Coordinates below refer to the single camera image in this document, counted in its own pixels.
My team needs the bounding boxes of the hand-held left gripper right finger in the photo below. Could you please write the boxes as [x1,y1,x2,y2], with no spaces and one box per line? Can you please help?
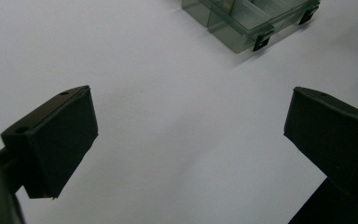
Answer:
[283,86,358,200]

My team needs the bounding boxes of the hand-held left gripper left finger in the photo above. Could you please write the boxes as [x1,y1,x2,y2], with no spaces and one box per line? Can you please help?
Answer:
[0,85,100,200]

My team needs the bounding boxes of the clear plastic compartment box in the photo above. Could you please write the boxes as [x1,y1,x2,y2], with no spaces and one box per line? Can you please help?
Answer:
[181,0,321,54]

